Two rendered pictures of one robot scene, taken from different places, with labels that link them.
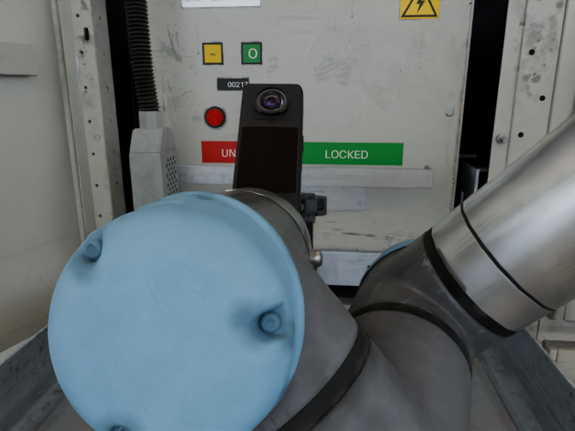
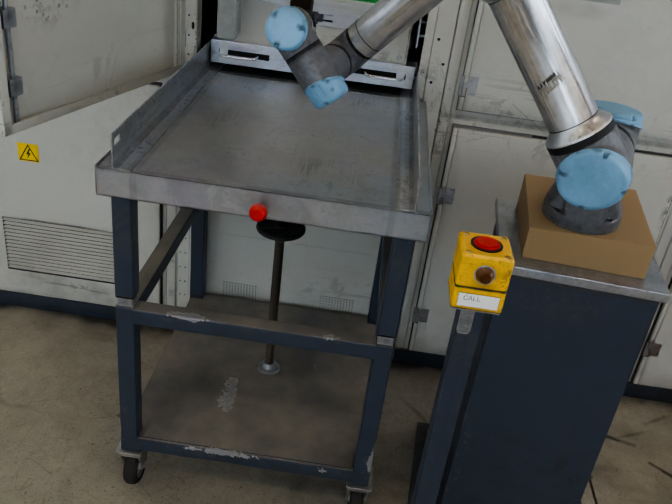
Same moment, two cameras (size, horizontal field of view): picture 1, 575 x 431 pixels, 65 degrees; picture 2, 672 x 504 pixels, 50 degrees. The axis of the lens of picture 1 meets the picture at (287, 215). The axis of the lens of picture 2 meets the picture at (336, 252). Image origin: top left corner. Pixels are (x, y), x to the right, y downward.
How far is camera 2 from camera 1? 123 cm
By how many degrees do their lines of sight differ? 14
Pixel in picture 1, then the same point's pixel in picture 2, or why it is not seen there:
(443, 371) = (339, 56)
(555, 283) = (372, 40)
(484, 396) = (392, 124)
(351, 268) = not seen: hidden behind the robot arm
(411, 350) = (332, 51)
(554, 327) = (459, 115)
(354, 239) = not seen: hidden behind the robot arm
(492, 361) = (405, 116)
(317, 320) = (310, 33)
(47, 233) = (160, 21)
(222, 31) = not seen: outside the picture
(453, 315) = (349, 49)
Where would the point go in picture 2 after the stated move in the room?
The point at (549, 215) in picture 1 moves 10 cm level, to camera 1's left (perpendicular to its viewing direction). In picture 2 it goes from (370, 22) to (318, 16)
